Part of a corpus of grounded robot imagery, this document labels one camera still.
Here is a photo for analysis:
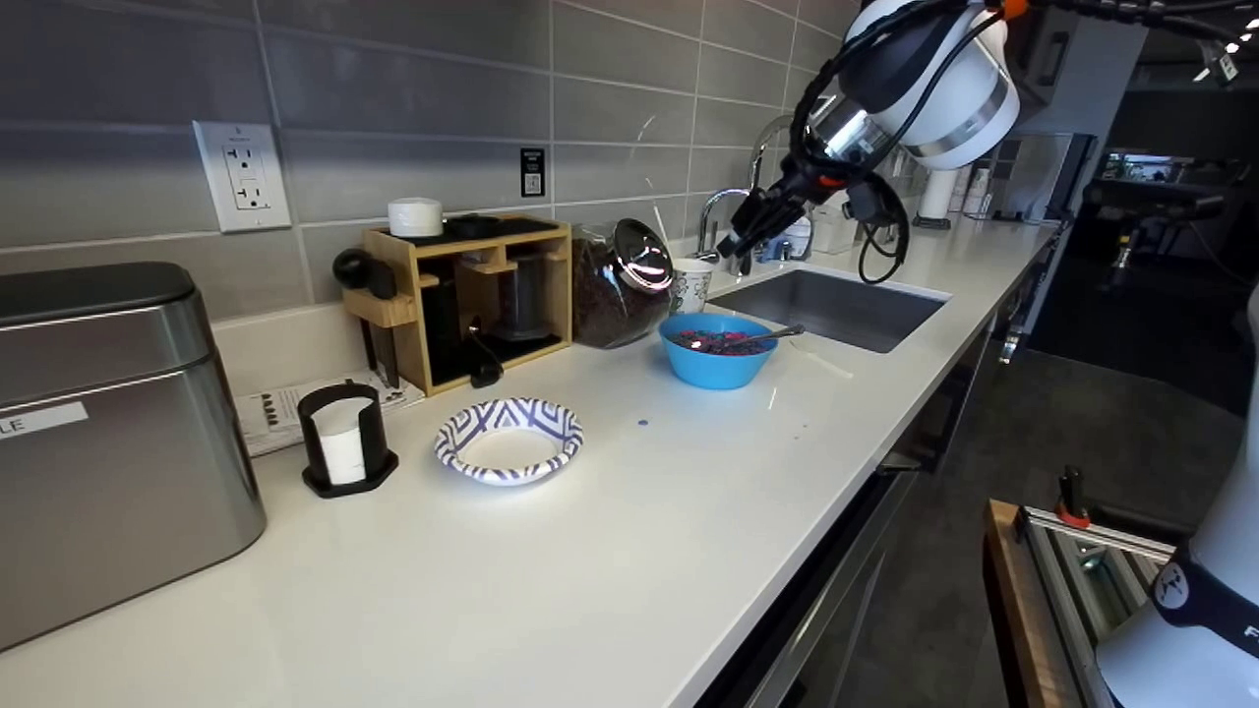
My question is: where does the black round knob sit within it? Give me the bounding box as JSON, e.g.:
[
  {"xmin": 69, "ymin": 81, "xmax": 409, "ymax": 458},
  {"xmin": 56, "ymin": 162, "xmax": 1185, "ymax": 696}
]
[{"xmin": 329, "ymin": 247, "xmax": 396, "ymax": 299}]

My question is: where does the wooden cart top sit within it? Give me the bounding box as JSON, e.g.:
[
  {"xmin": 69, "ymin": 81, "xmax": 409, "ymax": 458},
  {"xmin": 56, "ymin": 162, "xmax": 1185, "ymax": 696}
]
[{"xmin": 979, "ymin": 494, "xmax": 1185, "ymax": 708}]

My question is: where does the blue bowl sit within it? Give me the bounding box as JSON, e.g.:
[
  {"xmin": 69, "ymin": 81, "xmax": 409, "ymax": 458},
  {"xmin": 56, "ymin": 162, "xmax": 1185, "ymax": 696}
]
[{"xmin": 657, "ymin": 310, "xmax": 783, "ymax": 393}]

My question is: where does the clear soap bottle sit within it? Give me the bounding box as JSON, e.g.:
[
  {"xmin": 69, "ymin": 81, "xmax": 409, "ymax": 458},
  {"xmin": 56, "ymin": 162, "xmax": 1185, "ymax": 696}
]
[{"xmin": 777, "ymin": 213, "xmax": 818, "ymax": 264}]

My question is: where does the small chrome faucet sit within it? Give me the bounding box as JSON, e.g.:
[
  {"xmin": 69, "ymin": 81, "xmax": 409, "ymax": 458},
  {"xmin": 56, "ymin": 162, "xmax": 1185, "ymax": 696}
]
[{"xmin": 693, "ymin": 184, "xmax": 771, "ymax": 278}]

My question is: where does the red and black clamp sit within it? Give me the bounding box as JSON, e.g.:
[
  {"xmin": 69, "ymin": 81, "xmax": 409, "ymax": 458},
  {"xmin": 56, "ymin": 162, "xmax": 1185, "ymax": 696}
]
[{"xmin": 1055, "ymin": 468, "xmax": 1099, "ymax": 535}]

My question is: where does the silver metal rail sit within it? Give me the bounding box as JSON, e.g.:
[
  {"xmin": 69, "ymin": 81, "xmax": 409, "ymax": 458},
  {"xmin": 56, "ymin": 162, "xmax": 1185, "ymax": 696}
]
[{"xmin": 1019, "ymin": 504, "xmax": 1180, "ymax": 567}]

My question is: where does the black kettle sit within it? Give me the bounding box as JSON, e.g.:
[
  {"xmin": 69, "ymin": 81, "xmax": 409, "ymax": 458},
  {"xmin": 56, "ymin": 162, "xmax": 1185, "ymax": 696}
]
[{"xmin": 569, "ymin": 215, "xmax": 682, "ymax": 354}]

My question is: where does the white wall power outlet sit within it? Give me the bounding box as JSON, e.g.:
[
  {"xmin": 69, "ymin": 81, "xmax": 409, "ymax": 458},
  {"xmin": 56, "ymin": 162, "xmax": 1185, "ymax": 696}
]
[{"xmin": 189, "ymin": 118, "xmax": 296, "ymax": 236}]

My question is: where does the stainless steel bread box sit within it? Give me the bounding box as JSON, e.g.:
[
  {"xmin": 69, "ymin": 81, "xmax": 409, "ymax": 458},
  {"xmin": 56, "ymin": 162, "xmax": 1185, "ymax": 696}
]
[{"xmin": 0, "ymin": 259, "xmax": 272, "ymax": 658}]

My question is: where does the dark drawer front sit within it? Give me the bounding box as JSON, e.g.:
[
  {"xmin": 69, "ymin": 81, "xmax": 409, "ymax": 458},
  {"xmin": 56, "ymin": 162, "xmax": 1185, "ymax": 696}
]
[{"xmin": 882, "ymin": 364, "xmax": 979, "ymax": 474}]

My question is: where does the steel undermount sink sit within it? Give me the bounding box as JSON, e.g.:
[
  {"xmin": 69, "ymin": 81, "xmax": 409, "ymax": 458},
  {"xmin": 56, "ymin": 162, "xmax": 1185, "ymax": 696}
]
[{"xmin": 704, "ymin": 267, "xmax": 947, "ymax": 356}]

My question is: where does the long silver cabinet handle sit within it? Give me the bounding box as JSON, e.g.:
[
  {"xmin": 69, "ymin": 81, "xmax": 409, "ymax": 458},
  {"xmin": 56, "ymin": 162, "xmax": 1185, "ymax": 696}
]
[{"xmin": 751, "ymin": 521, "xmax": 907, "ymax": 708}]

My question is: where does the black coffee maker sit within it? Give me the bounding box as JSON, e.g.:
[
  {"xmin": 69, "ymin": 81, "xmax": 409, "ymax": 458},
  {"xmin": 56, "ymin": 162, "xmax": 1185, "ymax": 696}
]
[{"xmin": 426, "ymin": 250, "xmax": 569, "ymax": 388}]

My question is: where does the white box with black label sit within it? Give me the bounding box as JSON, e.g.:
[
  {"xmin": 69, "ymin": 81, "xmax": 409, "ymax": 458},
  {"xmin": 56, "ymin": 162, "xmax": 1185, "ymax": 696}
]
[{"xmin": 213, "ymin": 301, "xmax": 396, "ymax": 458}]

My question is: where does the colourful cereal heap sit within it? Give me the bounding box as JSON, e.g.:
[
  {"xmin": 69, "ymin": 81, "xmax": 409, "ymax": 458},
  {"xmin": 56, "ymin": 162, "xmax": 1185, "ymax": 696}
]
[{"xmin": 678, "ymin": 325, "xmax": 771, "ymax": 356}]

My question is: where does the blue patterned paper plate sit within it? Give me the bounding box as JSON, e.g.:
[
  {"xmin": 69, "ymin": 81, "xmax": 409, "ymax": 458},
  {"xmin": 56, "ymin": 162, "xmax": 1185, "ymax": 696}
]
[{"xmin": 427, "ymin": 393, "xmax": 587, "ymax": 491}]

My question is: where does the tall chrome faucet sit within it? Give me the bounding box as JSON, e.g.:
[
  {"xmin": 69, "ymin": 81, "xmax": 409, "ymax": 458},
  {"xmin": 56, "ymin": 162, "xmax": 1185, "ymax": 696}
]
[{"xmin": 745, "ymin": 110, "xmax": 832, "ymax": 267}]

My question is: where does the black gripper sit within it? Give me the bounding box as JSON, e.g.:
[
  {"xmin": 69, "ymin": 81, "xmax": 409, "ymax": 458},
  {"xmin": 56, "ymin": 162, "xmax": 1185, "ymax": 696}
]
[{"xmin": 710, "ymin": 149, "xmax": 853, "ymax": 278}]

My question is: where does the dark lower cabinet front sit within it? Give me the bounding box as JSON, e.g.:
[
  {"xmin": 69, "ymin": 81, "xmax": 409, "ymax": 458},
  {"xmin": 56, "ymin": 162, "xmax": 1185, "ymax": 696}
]
[{"xmin": 693, "ymin": 468, "xmax": 922, "ymax": 708}]

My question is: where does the wooden shelf organizer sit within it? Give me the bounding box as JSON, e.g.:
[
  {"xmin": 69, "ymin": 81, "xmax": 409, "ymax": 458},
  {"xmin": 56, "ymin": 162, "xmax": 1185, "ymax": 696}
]
[{"xmin": 342, "ymin": 215, "xmax": 579, "ymax": 396}]

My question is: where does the white paper filters stack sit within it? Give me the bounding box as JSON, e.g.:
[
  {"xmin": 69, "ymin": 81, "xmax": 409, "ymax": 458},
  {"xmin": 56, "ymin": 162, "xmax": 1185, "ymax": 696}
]
[{"xmin": 313, "ymin": 396, "xmax": 375, "ymax": 487}]

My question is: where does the white cup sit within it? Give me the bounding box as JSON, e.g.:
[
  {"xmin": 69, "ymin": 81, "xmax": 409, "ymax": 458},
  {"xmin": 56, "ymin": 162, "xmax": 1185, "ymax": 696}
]
[{"xmin": 670, "ymin": 254, "xmax": 718, "ymax": 313}]

